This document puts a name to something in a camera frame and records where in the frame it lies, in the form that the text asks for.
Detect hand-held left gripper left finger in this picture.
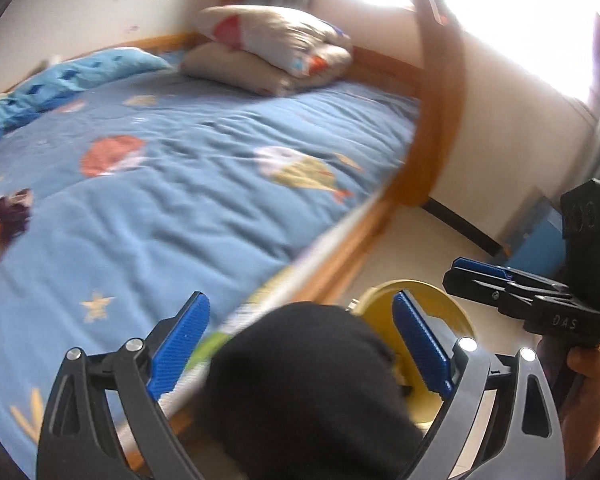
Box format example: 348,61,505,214
36,291,212,480

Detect person's right hand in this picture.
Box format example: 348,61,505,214
565,342,600,466

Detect blue box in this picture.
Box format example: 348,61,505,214
500,195,572,281

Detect stacked pillows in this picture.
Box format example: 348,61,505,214
180,5,354,97

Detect long blue plush toy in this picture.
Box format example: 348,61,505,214
0,47,176,148

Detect wooden bunk bed frame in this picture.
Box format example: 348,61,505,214
0,0,467,476

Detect blue printed bed sheet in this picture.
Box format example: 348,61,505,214
0,47,423,476

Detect window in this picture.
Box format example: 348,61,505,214
320,0,600,111

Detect person's black trouser leg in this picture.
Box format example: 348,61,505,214
195,302,426,480

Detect yellow plastic bucket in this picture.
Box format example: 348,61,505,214
350,280,476,428

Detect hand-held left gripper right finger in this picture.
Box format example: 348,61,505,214
391,290,566,480

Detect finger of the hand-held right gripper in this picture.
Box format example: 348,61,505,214
452,257,571,292
442,268,538,320

